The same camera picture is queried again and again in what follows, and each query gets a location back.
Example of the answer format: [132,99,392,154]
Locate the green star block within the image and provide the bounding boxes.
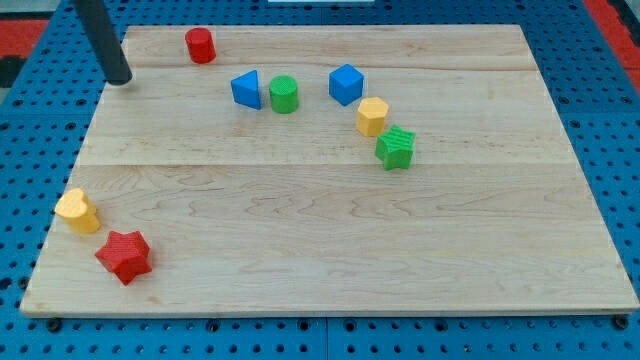
[375,125,416,171]

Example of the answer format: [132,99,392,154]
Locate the yellow hexagon block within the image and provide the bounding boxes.
[356,97,389,137]

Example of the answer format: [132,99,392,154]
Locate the red cylinder block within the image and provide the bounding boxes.
[185,27,216,64]

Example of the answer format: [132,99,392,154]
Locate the blue triangle block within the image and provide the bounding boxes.
[231,70,262,110]

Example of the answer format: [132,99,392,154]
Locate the red star block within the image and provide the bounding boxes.
[95,231,152,286]

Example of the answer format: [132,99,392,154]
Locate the yellow heart block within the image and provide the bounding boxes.
[54,188,101,234]

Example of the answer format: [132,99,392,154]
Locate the light wooden board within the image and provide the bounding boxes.
[21,25,639,318]

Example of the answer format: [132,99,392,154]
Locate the green cylinder block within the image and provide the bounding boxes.
[269,75,299,114]

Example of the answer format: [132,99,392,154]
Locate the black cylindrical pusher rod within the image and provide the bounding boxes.
[71,0,133,86]

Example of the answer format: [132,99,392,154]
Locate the blue cube block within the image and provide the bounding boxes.
[329,64,364,106]

